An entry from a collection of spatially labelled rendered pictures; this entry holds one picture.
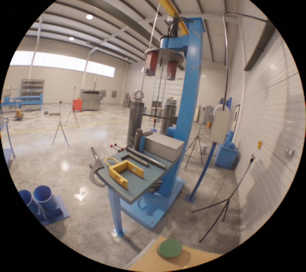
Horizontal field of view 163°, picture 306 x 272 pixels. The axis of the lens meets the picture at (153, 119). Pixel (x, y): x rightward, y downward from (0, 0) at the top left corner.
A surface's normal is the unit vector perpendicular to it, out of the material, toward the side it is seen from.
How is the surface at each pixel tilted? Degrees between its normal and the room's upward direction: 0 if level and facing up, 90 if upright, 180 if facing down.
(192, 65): 90
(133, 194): 0
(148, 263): 0
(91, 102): 90
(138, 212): 0
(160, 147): 90
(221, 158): 90
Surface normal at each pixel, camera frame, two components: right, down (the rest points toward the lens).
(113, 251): 0.16, -0.97
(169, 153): -0.54, 0.07
